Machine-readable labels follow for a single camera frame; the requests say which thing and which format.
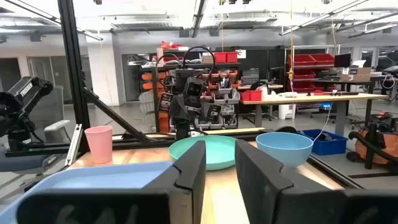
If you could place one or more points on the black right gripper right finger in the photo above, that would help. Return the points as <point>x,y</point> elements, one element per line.
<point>264,193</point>

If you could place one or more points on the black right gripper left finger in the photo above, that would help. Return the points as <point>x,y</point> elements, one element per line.
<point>186,186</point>

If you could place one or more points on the teal plastic plate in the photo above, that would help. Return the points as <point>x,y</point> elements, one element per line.
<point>217,152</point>

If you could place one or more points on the blue plastic bowl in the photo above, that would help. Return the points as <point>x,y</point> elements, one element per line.
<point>284,149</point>

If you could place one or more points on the pink plastic cup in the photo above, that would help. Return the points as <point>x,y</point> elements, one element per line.
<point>99,144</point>

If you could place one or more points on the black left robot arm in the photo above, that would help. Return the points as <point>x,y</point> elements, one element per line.
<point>182,127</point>

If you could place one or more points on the blue plastic tray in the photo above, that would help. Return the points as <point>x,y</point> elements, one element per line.
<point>93,179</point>

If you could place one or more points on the shelf rack with orange bins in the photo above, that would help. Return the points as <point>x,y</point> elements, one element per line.
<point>227,81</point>

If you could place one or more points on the red bins pair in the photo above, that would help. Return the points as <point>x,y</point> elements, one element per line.
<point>226,57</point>

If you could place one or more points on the red bin on workbench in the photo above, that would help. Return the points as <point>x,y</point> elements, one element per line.
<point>252,95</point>

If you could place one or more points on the blue storage bin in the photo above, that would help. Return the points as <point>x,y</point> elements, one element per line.
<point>329,144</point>

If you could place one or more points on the white waste bin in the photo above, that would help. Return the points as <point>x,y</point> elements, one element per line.
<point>286,112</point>

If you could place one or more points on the wooden workbench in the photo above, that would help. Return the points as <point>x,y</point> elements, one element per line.
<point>311,98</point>

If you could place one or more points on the silver aluminium bar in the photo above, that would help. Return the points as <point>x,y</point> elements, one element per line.
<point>74,144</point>

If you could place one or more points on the orange shop vacuum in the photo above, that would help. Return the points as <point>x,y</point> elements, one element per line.
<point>377,146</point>

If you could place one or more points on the rack with red bins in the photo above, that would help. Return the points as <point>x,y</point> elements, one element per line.
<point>306,67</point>

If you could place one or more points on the cardboard box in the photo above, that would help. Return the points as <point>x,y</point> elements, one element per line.
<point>356,74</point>

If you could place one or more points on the black monitor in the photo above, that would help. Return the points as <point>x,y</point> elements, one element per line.
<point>342,60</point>

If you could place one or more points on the long ceiling light tube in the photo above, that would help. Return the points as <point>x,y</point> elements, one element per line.
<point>320,17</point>

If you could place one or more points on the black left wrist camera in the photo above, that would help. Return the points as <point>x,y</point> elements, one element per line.
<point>194,87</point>

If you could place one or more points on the black aluminium table frame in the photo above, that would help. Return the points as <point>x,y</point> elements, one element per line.
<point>73,77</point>

